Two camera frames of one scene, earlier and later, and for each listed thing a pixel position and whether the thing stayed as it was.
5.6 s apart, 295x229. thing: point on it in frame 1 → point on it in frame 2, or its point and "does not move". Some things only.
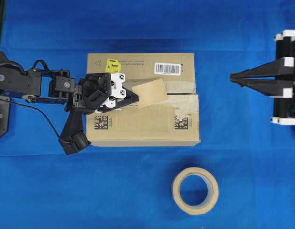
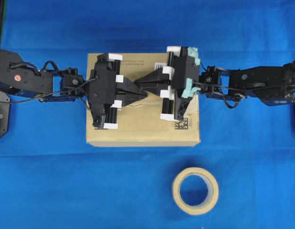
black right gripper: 287,106 → 183,65
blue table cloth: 256,163 does not move
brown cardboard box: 174,122 does not move
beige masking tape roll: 212,195 does not move
